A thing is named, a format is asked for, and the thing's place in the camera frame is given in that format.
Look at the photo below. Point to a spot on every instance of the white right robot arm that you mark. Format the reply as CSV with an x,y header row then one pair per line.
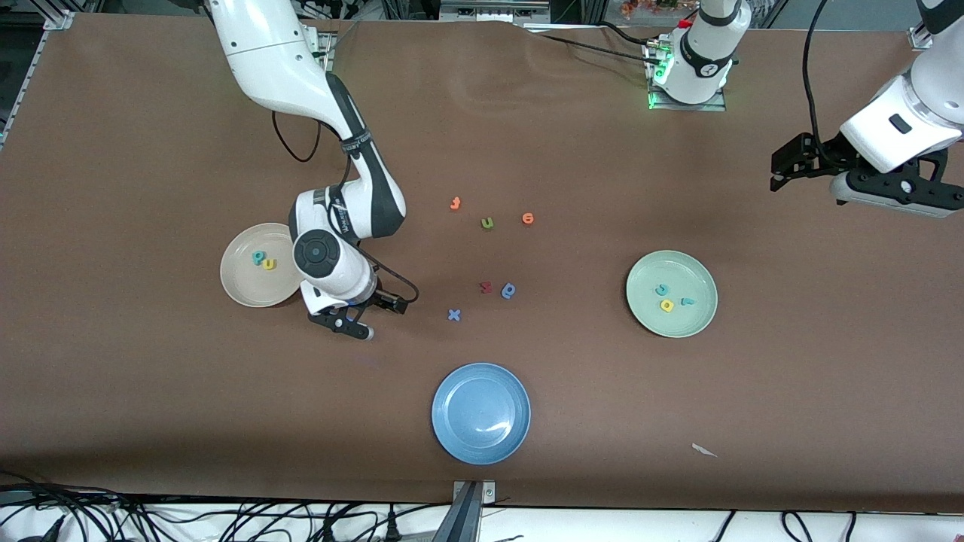
x,y
271,60

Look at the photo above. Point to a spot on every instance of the beige plate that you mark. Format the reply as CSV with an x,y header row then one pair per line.
x,y
245,282

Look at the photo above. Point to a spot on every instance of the blue foam letter a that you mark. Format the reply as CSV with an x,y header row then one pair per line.
x,y
509,290

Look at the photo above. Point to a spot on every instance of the blue plate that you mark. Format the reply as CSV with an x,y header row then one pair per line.
x,y
481,413

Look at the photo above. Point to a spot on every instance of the green plate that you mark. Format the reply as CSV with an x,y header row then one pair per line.
x,y
693,324

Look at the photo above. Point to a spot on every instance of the dried flower bunch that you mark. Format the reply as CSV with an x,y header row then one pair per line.
x,y
648,6

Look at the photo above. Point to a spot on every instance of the white paper scrap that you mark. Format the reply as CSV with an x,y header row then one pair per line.
x,y
704,450

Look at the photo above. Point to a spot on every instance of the grey power strip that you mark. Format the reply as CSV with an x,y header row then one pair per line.
x,y
493,9

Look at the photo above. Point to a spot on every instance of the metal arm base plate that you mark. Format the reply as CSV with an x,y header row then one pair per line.
x,y
325,53
715,105

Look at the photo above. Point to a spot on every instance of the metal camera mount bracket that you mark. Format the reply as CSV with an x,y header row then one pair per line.
x,y
463,519

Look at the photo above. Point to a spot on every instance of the aluminium table edge rail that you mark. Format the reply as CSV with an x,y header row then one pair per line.
x,y
38,53

